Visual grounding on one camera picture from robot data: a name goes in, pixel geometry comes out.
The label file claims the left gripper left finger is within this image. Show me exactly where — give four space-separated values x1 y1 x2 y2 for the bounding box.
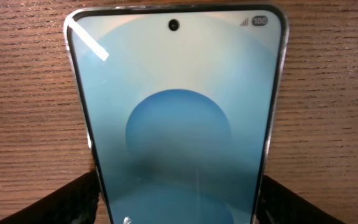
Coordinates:
0 170 100 224

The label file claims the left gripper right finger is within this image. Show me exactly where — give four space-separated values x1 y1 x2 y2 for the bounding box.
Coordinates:
256 175 344 224

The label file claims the smartphone with teal screen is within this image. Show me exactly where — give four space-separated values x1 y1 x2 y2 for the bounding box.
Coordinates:
63 2 288 224

